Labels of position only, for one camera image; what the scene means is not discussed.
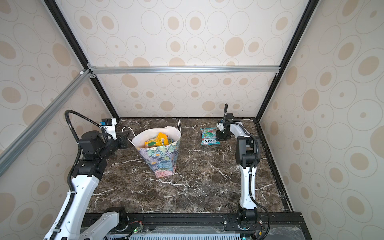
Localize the teal Fox's candy bag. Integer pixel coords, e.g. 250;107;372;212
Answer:
201;128;220;146

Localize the yellow snack bag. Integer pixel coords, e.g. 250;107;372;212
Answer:
145;133;169;148

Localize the floral white paper bag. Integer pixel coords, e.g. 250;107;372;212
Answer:
129;121;182;178

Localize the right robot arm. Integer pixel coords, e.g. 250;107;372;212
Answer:
216;104;271;240

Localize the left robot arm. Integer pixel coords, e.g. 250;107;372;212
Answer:
45;110;130;240

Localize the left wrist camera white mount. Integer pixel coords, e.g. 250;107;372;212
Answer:
100;118;117;140

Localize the horizontal aluminium rail back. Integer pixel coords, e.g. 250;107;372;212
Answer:
90;65;280;74

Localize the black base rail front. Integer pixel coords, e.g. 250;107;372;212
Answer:
103;213;312;240

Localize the aluminium rail left side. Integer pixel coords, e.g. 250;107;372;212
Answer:
1;70;91;175

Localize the black frame post left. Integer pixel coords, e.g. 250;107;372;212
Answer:
43;0;120;119

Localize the black frame post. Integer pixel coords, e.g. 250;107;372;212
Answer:
43;0;120;119
255;0;319;123

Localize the black frame post right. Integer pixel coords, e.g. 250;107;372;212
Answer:
255;0;319;123

